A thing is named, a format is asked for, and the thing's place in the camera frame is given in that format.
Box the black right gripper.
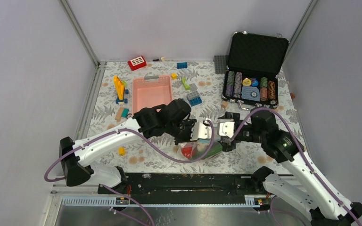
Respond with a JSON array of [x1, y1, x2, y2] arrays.
[[216, 112, 265, 151]]

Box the red pepper toy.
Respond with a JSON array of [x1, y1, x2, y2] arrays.
[[181, 145, 197, 160]]

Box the clear zip top bag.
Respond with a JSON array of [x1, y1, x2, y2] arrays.
[[178, 140, 222, 160]]

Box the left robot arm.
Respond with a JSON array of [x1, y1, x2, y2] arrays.
[[59, 99, 197, 194]]

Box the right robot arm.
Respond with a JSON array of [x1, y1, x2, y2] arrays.
[[218, 107, 362, 226]]

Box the blue building brick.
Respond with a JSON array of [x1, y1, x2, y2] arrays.
[[188, 97, 202, 106]]

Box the grey building brick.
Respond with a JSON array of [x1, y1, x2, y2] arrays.
[[186, 90, 200, 100]]

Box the green curved block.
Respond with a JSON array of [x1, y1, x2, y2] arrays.
[[181, 78, 190, 90]]

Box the pink perforated plastic basket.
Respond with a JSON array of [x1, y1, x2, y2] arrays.
[[132, 75, 173, 114]]

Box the small yellow block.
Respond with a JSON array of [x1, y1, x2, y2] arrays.
[[171, 73, 178, 80]]

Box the teal small block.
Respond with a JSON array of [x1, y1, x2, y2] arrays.
[[121, 108, 129, 118]]

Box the small wooden cube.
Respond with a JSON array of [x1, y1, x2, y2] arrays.
[[221, 101, 228, 109]]

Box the wooden plank block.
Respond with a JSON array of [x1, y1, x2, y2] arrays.
[[115, 107, 124, 122]]

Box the blue brick far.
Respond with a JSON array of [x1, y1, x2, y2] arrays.
[[176, 62, 188, 69]]

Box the yellow brick near front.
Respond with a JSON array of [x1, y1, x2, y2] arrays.
[[118, 147, 126, 156]]

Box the red window block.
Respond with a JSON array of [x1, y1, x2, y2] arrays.
[[128, 56, 147, 71]]

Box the black poker chip case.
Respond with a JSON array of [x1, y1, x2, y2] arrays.
[[222, 32, 289, 109]]

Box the grey baseplate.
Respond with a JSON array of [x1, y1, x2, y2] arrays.
[[213, 55, 229, 74]]

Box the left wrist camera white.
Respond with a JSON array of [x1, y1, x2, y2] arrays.
[[190, 119, 213, 141]]

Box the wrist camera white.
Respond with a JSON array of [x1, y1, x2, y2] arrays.
[[190, 119, 213, 141], [218, 121, 235, 138]]

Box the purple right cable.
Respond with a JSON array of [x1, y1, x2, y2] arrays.
[[228, 107, 362, 226]]

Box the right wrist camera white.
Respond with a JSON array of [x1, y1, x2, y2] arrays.
[[218, 121, 235, 138]]

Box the yellow toy frame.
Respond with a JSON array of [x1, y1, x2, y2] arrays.
[[113, 76, 125, 101]]

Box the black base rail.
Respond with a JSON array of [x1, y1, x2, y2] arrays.
[[112, 173, 267, 204]]

